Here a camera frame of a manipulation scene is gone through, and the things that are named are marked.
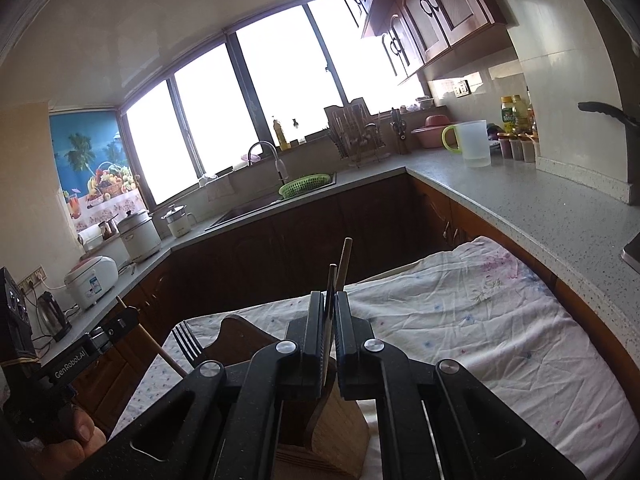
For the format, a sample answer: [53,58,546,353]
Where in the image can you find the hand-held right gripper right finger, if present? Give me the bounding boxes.
[334,291,588,480]

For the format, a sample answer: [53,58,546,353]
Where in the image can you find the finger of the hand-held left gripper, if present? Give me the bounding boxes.
[86,306,140,356]

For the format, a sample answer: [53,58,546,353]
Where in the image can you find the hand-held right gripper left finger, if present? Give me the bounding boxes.
[65,290,331,480]

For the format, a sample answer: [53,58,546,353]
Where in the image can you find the wooden chopstick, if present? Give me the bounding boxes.
[322,263,339,391]
[116,296,187,377]
[334,237,354,295]

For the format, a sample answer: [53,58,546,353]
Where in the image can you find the wooden utensil holder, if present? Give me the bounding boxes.
[207,315,373,478]

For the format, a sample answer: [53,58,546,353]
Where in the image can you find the person's left hand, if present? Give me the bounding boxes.
[47,406,108,463]

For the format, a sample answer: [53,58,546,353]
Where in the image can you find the steel electric kettle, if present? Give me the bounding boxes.
[36,291,73,343]

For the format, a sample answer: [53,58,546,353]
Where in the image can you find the low white rice cooker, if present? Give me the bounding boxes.
[63,255,121,311]

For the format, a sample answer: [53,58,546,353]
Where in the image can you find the metal fork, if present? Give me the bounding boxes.
[171,320,210,367]

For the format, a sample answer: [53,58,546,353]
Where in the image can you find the tall white rice cooker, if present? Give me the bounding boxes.
[117,208,163,263]

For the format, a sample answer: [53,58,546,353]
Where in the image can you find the paper towel roll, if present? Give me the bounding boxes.
[77,222,106,251]

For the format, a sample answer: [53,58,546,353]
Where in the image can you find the brown wooden base cabinets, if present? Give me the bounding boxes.
[72,169,640,426]

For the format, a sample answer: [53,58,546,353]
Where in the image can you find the white floral cloth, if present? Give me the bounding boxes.
[107,235,631,480]

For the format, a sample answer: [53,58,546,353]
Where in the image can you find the small white electric pot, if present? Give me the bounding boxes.
[160,204,197,239]

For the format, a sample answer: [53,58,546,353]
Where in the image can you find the steel kitchen sink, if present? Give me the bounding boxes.
[205,172,338,233]

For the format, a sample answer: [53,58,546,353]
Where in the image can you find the green plastic basket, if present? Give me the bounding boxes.
[278,173,333,199]

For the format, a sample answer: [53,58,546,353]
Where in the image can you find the steel kitchen faucet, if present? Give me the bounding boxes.
[247,141,288,186]

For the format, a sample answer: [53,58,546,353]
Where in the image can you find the yellow dish soap bottle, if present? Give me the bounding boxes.
[272,117,292,151]

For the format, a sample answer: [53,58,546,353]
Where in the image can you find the knife block with knives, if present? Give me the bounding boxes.
[390,107,412,155]

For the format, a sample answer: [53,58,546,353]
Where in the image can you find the wooden dish rack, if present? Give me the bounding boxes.
[324,100,393,168]

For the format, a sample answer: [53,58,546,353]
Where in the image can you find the pink plastic basin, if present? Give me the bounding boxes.
[411,114,453,149]

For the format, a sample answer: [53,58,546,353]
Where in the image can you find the white plastic pitcher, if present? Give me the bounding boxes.
[441,120,491,168]

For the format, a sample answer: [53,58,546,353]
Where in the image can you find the large kitchen window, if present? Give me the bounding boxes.
[120,0,426,206]

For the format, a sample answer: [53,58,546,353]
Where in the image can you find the yellow bottle with green label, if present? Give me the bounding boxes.
[500,96,518,136]

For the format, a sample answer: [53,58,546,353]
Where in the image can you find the yellow oil bottle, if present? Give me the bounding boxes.
[512,94,532,135]

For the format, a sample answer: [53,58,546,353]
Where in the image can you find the white wall socket strip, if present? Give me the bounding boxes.
[17,267,48,291]

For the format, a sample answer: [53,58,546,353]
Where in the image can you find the tropical fruit wall poster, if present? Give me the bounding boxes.
[49,110,151,233]

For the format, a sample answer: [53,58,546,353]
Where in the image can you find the black handle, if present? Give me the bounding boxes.
[577,101,640,128]

